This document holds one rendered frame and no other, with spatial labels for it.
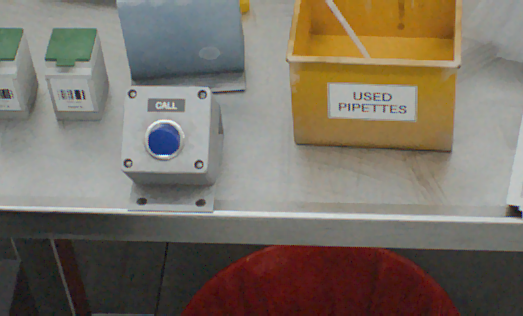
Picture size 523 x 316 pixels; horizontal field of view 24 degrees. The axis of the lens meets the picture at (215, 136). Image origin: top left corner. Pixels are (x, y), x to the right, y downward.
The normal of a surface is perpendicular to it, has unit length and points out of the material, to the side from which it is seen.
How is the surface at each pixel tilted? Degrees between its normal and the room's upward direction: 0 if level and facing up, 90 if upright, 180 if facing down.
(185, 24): 90
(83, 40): 0
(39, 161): 0
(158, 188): 0
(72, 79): 90
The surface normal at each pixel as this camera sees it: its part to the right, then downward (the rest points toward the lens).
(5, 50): -0.09, -0.68
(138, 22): 0.00, 0.73
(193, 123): -0.14, -0.22
